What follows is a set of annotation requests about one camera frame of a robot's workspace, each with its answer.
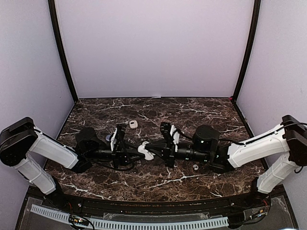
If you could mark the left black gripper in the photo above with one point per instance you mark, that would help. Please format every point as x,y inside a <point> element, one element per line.
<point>120,154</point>

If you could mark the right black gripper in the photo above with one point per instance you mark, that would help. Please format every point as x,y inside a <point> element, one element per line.
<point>158,148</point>

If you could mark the white charging case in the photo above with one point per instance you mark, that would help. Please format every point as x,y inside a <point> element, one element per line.
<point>147,155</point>

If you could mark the beige earbud charging case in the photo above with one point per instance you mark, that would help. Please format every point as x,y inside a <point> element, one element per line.
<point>133,124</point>

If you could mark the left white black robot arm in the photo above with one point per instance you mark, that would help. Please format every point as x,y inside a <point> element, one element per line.
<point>23,137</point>

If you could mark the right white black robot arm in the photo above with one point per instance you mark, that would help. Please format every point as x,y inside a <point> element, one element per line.
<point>288,139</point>

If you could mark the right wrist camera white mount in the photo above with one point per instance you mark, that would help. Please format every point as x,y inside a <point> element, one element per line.
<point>175,135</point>

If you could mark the black front table rail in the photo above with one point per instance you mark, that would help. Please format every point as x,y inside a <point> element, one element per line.
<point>224,205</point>

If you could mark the left black frame post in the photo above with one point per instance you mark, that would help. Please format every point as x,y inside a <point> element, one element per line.
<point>60,48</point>

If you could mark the black frame post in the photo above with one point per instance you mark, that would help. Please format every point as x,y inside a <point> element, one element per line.
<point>60,48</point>
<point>248,50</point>

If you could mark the right black frame post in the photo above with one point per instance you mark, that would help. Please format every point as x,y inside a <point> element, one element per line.
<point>248,50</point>

